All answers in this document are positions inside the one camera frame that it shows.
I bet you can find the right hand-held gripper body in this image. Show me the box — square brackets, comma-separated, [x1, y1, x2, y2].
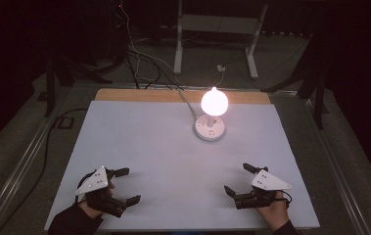
[234, 166, 293, 211]

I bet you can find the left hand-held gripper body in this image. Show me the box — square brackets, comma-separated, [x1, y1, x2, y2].
[74, 165, 128, 218]

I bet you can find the person's left hand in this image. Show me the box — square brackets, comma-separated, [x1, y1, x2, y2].
[77, 181, 116, 219]

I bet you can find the person's right hand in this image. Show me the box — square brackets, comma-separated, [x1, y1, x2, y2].
[255, 190, 291, 232]

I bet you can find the white table mat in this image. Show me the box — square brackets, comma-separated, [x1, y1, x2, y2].
[43, 100, 321, 232]

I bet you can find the round white power strip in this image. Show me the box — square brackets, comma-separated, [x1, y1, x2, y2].
[194, 114, 227, 142]

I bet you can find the glowing white bulb lamp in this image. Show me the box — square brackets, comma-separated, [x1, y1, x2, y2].
[200, 86, 229, 128]

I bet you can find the wooden table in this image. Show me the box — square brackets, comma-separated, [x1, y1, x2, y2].
[94, 87, 272, 106]

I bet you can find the black stand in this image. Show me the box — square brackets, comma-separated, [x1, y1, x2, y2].
[260, 32, 331, 130]
[37, 48, 114, 118]

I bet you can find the white metal stand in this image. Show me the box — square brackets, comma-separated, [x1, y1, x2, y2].
[173, 0, 269, 80]

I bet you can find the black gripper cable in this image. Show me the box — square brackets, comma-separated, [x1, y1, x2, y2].
[73, 168, 98, 205]
[282, 190, 294, 210]

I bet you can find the black floor cable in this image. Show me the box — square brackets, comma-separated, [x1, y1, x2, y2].
[0, 107, 89, 235]

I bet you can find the metal floor rail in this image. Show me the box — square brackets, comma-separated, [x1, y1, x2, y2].
[0, 94, 76, 235]
[299, 94, 371, 235]

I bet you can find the white power strip cable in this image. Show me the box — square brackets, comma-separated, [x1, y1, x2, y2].
[125, 38, 202, 119]

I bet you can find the bundle of black cables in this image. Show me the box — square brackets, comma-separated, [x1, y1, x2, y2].
[108, 0, 181, 91]

